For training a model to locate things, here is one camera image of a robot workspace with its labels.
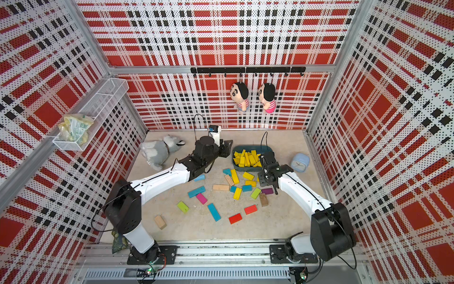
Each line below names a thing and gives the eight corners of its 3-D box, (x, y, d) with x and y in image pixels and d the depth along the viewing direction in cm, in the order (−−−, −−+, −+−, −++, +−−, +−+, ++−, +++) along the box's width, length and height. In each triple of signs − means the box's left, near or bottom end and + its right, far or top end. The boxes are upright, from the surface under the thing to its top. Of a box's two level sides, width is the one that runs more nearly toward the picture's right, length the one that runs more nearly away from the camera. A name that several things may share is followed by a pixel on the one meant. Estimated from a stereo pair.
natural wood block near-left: (161, 230, 82) (159, 228, 80) (155, 219, 85) (153, 217, 83) (167, 225, 84) (166, 223, 82) (161, 215, 87) (159, 213, 85)
